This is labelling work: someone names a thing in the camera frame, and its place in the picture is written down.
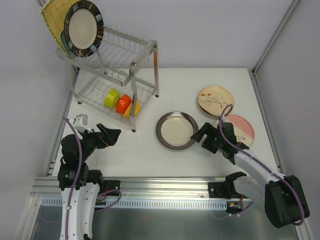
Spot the light blue divided plate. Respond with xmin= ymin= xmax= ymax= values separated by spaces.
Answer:
xmin=59 ymin=30 xmax=70 ymax=55

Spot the black rimmed round plate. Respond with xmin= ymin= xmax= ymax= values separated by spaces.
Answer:
xmin=63 ymin=0 xmax=104 ymax=58

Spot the woven bamboo tray plate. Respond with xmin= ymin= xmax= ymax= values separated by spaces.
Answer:
xmin=40 ymin=0 xmax=78 ymax=53

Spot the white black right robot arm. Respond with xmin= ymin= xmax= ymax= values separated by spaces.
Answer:
xmin=191 ymin=122 xmax=310 ymax=228

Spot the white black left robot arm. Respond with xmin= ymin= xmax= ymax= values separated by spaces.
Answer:
xmin=57 ymin=123 xmax=121 ymax=240

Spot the stainless steel dish rack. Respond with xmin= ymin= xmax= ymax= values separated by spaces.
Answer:
xmin=56 ymin=26 xmax=159 ymax=132

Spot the yellow bowl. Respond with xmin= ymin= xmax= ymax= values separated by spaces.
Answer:
xmin=122 ymin=98 xmax=141 ymax=118

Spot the beige bird round plate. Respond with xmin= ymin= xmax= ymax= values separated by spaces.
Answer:
xmin=197 ymin=85 xmax=235 ymax=117

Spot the pink white round plate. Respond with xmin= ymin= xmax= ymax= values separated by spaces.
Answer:
xmin=225 ymin=114 xmax=255 ymax=147

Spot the lime green bowl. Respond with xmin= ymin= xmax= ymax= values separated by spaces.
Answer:
xmin=104 ymin=88 xmax=121 ymax=109

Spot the orange bowl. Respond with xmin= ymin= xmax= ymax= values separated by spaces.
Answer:
xmin=115 ymin=94 xmax=132 ymax=114

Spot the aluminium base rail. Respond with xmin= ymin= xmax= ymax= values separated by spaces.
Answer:
xmin=29 ymin=176 xmax=301 ymax=202

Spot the aluminium right frame post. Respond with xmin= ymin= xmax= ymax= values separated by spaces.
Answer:
xmin=251 ymin=0 xmax=303 ymax=76

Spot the aluminium frame post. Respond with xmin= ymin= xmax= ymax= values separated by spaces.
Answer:
xmin=251 ymin=0 xmax=303 ymax=76
xmin=35 ymin=0 xmax=48 ymax=8

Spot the white slotted cable duct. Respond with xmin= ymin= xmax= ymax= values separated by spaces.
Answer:
xmin=40 ymin=197 xmax=227 ymax=211

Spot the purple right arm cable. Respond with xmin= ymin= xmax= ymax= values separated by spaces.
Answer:
xmin=209 ymin=104 xmax=308 ymax=225

